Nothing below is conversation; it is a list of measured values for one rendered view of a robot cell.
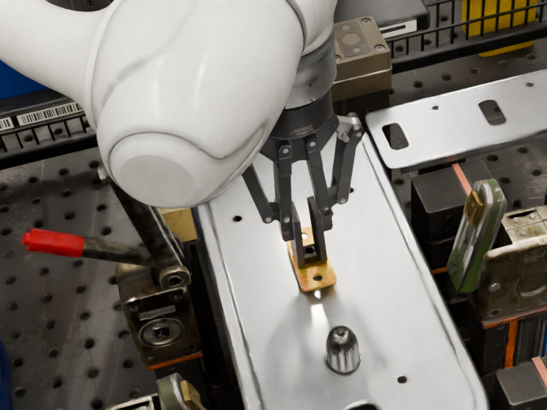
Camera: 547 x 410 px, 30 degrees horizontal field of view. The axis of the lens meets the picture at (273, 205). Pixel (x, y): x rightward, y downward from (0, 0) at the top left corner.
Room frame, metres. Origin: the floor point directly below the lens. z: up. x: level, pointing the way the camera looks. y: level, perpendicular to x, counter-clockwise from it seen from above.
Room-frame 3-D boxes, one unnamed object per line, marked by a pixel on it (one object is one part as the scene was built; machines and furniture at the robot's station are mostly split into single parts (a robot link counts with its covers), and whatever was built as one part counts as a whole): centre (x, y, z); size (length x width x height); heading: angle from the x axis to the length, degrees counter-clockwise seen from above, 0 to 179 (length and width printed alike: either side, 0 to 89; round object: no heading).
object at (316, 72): (0.68, -0.03, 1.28); 0.09 x 0.09 x 0.06
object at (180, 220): (0.74, 0.11, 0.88); 0.04 x 0.04 x 0.36; 7
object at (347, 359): (0.56, -0.04, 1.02); 0.03 x 0.03 x 0.07
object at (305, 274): (0.68, -0.03, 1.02); 0.08 x 0.04 x 0.01; 7
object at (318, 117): (0.68, -0.03, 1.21); 0.08 x 0.07 x 0.09; 97
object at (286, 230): (0.68, 0.00, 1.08); 0.03 x 0.01 x 0.05; 97
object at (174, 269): (0.64, 0.11, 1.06); 0.03 x 0.01 x 0.03; 97
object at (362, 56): (0.97, -0.12, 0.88); 0.08 x 0.08 x 0.36; 7
